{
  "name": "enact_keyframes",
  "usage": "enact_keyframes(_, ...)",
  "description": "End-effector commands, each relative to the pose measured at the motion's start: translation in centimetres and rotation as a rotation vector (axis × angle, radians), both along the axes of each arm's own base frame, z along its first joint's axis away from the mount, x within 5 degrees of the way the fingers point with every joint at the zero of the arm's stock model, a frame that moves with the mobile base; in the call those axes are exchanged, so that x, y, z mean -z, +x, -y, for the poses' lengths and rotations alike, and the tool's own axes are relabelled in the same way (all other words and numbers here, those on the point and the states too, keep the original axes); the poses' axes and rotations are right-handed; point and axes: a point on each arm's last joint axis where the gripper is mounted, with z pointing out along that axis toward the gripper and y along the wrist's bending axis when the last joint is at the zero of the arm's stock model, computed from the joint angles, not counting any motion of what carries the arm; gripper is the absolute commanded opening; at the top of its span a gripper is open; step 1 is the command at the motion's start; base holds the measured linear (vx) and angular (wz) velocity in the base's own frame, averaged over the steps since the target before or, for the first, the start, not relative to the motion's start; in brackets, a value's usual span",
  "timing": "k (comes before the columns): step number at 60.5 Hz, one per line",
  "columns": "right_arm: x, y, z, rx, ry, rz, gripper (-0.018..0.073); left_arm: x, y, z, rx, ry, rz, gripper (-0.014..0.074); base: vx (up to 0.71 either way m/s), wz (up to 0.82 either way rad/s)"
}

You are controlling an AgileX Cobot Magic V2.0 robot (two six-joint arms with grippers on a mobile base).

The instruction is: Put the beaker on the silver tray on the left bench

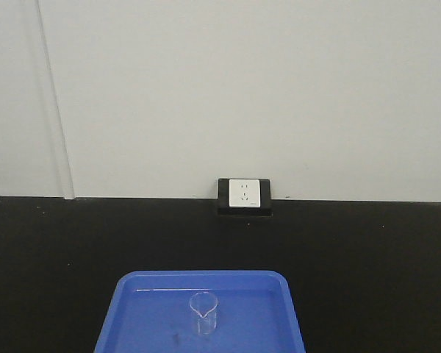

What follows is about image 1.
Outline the clear glass beaker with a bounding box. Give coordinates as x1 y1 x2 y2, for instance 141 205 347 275
189 291 219 336

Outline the white wall power socket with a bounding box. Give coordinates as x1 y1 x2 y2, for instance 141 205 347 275
217 178 273 217

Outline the blue plastic tray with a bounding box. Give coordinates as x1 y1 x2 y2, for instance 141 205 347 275
94 271 306 352

